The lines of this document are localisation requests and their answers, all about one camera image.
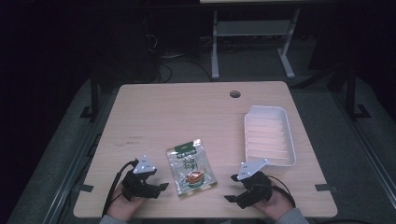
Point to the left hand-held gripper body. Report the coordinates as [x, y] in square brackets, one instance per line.
[137, 186]

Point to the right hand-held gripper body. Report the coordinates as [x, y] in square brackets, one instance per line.
[256, 186]

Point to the clear green snack packet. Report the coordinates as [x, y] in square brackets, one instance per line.
[190, 168]

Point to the white plastic tray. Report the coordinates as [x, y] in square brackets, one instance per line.
[269, 137]

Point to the person's left hand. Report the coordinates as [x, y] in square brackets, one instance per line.
[124, 207]

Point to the person's right hand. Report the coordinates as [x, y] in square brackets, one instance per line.
[277, 205]

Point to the black metal stand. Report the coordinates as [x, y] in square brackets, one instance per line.
[94, 99]
[351, 96]

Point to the black table edge bracket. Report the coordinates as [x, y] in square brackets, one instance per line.
[86, 188]
[323, 187]

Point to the white metal desk frame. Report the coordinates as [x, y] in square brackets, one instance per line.
[252, 28]

